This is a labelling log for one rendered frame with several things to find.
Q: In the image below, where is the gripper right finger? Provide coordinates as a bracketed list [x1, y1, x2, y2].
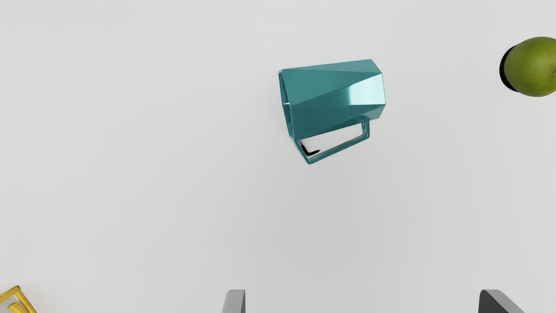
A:
[478, 290, 525, 313]

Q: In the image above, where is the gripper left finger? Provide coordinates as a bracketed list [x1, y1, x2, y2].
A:
[222, 290, 246, 313]

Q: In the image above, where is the teal faceted mug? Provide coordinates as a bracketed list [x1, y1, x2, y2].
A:
[278, 59, 386, 165]

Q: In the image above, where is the yellow box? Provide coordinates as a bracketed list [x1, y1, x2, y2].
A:
[0, 286, 38, 313]

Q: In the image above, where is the green apple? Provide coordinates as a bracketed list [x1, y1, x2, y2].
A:
[503, 37, 556, 97]

